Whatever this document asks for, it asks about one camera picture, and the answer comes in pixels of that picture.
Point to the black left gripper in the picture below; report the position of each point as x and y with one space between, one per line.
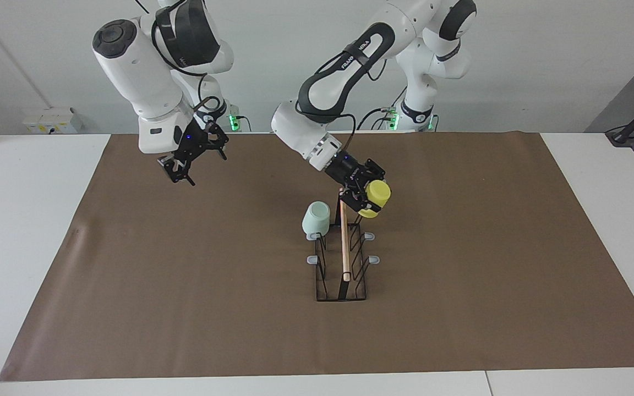
347 171

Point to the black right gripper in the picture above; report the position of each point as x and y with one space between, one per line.
193 144

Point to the yellow plastic cup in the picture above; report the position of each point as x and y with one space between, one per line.
377 195

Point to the light green plastic cup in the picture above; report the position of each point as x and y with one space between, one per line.
316 220

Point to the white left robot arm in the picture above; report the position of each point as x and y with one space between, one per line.
300 129

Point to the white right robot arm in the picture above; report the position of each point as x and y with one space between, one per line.
130 66

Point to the brown table mat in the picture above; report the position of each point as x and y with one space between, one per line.
212 247

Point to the white power strip box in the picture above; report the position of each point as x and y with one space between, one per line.
53 121

